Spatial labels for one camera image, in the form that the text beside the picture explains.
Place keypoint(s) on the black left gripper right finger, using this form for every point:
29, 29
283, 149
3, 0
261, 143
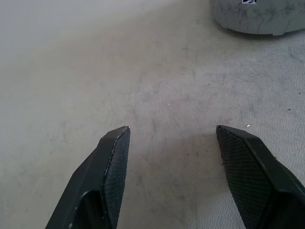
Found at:
257, 176

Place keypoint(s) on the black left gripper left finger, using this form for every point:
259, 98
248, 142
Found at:
104, 176

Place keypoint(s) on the grey motor housing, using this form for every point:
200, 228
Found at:
262, 16

